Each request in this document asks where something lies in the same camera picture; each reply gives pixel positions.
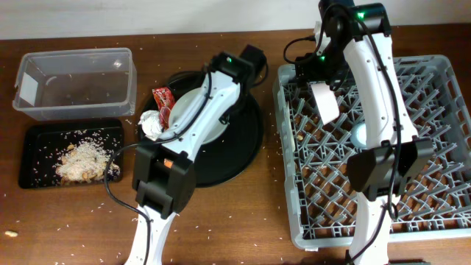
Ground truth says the light blue plastic cup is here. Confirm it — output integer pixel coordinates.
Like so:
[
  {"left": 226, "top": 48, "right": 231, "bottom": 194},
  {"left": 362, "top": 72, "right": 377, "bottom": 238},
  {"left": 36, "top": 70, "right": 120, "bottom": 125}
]
[{"left": 350, "top": 122, "right": 366, "bottom": 149}]

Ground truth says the grey round plate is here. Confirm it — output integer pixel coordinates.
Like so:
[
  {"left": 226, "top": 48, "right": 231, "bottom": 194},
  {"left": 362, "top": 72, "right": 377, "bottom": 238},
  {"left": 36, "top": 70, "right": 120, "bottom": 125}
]
[{"left": 169, "top": 88, "right": 227, "bottom": 144}]

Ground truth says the red snack wrapper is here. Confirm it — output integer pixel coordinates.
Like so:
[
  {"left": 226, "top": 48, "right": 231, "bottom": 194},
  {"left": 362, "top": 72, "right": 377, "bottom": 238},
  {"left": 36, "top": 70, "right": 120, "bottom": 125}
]
[{"left": 152, "top": 87, "right": 175, "bottom": 130}]

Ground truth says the white tissue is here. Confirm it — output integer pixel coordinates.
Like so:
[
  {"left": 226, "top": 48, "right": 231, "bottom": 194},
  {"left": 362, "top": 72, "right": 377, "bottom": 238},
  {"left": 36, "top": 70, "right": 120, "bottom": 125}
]
[{"left": 138, "top": 110, "right": 163, "bottom": 141}]

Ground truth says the rice and food waste pile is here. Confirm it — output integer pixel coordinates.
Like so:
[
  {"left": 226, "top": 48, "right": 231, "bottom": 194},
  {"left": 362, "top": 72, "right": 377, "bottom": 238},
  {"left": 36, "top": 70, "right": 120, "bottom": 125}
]
[{"left": 55, "top": 142, "right": 110, "bottom": 183}]

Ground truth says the orange carrot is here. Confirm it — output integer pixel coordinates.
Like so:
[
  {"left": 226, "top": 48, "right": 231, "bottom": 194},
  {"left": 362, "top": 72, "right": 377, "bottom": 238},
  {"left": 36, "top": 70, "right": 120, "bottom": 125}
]
[{"left": 164, "top": 159, "right": 173, "bottom": 168}]

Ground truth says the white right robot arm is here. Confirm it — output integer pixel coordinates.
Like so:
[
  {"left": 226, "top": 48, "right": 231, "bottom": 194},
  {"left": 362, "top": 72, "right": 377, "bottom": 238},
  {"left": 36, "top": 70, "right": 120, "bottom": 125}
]
[{"left": 292, "top": 0, "right": 433, "bottom": 264}]

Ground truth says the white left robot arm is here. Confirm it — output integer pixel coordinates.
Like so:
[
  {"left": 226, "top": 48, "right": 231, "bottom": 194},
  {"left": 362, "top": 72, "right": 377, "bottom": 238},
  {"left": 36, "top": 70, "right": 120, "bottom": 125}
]
[{"left": 126, "top": 45, "right": 267, "bottom": 264}]

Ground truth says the grey dishwasher rack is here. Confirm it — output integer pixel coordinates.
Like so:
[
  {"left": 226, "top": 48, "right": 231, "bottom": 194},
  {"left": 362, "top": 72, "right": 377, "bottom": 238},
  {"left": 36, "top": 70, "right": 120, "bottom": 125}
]
[{"left": 273, "top": 55, "right": 470, "bottom": 251}]

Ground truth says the round black tray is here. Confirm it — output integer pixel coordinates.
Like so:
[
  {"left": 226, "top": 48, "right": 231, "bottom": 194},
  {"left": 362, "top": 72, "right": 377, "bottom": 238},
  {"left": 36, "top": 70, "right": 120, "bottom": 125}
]
[{"left": 163, "top": 71, "right": 263, "bottom": 188}]

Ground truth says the clear plastic bin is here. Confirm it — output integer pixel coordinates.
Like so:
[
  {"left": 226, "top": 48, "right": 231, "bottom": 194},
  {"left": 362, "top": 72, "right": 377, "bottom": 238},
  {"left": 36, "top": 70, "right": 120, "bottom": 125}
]
[{"left": 12, "top": 48, "right": 137, "bottom": 121}]

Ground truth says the black rectangular tray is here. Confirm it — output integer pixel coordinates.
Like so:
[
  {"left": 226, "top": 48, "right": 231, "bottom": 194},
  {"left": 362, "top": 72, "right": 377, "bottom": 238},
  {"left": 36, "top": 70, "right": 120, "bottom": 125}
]
[{"left": 18, "top": 119, "right": 124, "bottom": 189}]

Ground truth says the peanut on table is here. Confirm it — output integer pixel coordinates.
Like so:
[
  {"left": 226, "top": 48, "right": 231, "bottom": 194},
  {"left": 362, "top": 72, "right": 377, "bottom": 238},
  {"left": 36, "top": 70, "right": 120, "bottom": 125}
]
[{"left": 4, "top": 230, "right": 18, "bottom": 237}]

